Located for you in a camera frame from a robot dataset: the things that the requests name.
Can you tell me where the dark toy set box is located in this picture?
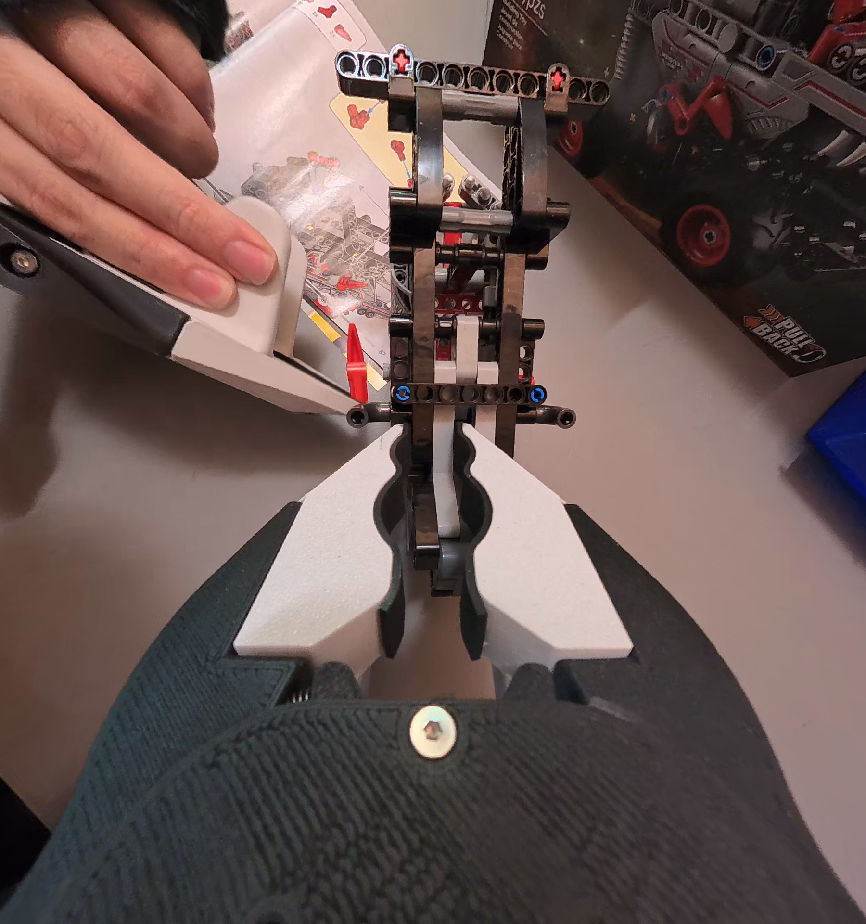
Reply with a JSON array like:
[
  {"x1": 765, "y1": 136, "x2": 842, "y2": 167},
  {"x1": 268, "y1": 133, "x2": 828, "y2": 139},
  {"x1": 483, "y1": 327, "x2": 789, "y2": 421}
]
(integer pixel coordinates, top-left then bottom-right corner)
[{"x1": 484, "y1": 0, "x2": 866, "y2": 378}]

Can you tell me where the blue plastic bin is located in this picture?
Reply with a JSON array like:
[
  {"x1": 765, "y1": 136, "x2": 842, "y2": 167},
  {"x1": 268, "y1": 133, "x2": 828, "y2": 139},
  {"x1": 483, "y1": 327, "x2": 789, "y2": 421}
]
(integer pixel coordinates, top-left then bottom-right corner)
[{"x1": 806, "y1": 354, "x2": 866, "y2": 535}]

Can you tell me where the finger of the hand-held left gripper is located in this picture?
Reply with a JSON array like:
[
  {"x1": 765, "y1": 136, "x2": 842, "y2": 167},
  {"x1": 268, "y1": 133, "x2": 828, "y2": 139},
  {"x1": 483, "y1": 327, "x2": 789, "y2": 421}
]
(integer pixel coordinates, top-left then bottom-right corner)
[
  {"x1": 172, "y1": 316, "x2": 351, "y2": 417},
  {"x1": 273, "y1": 350, "x2": 355, "y2": 400}
]

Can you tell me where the person's left hand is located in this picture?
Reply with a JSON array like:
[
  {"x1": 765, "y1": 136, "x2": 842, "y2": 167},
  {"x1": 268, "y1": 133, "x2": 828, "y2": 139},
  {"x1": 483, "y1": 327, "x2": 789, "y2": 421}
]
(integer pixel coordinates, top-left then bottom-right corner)
[{"x1": 0, "y1": 11, "x2": 279, "y2": 313}]

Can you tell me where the grey desk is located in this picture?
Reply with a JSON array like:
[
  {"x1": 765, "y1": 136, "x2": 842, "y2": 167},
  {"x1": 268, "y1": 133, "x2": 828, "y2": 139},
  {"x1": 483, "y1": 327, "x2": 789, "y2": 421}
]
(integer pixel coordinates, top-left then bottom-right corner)
[{"x1": 0, "y1": 0, "x2": 866, "y2": 924}]

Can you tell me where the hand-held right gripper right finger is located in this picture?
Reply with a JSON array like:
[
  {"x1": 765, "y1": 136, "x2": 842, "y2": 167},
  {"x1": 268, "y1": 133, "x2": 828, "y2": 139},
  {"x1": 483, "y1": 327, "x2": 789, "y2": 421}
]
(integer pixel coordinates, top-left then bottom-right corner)
[{"x1": 459, "y1": 424, "x2": 635, "y2": 697}]

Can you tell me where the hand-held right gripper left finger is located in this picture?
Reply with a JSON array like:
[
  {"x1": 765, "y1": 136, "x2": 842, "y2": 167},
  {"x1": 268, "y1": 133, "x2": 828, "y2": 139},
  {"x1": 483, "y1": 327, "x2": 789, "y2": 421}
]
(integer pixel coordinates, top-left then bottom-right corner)
[{"x1": 232, "y1": 424, "x2": 411, "y2": 681}]

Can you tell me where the toy vehicle model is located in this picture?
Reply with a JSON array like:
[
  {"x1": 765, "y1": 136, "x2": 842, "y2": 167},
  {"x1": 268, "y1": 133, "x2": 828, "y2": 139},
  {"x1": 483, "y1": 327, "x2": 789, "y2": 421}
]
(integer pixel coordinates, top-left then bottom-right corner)
[{"x1": 335, "y1": 47, "x2": 613, "y2": 596}]

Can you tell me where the instruction booklet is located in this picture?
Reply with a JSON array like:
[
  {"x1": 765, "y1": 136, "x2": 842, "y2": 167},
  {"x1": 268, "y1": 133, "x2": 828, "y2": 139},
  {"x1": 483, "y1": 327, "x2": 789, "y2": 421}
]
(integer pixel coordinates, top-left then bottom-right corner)
[{"x1": 202, "y1": 0, "x2": 509, "y2": 387}]

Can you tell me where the red toy connector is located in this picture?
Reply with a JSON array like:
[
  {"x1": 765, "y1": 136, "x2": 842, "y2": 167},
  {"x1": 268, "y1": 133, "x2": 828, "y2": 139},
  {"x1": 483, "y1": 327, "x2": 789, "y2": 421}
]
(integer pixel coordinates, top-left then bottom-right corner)
[{"x1": 346, "y1": 322, "x2": 370, "y2": 403}]

